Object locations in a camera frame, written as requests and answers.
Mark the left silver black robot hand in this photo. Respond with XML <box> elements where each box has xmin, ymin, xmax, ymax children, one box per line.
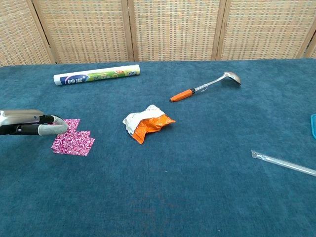
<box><xmin>0</xmin><ymin>109</ymin><xmax>69</xmax><ymax>136</ymax></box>

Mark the pink patterned sponge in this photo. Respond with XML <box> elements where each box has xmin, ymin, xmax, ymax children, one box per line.
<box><xmin>51</xmin><ymin>132</ymin><xmax>95</xmax><ymax>157</ymax></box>

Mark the white cling film roll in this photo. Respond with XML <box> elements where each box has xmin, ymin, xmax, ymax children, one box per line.
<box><xmin>53</xmin><ymin>64</ymin><xmax>141</xmax><ymax>86</ymax></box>

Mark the orange white snack packet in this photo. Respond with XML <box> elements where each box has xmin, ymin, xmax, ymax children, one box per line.
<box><xmin>122</xmin><ymin>104</ymin><xmax>176</xmax><ymax>145</ymax></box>

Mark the blue carpet table mat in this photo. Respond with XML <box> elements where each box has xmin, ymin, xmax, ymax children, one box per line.
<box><xmin>0</xmin><ymin>58</ymin><xmax>316</xmax><ymax>237</ymax></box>

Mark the woven bamboo folding screen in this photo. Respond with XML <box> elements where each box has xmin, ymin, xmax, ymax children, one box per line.
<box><xmin>0</xmin><ymin>0</ymin><xmax>316</xmax><ymax>67</ymax></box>

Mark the clear wrapped straw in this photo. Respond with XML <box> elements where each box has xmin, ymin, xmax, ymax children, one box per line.
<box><xmin>251</xmin><ymin>149</ymin><xmax>316</xmax><ymax>177</ymax></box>

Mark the steel ladle orange handle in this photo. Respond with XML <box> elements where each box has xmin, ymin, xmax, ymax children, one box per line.
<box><xmin>169</xmin><ymin>71</ymin><xmax>242</xmax><ymax>103</ymax></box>

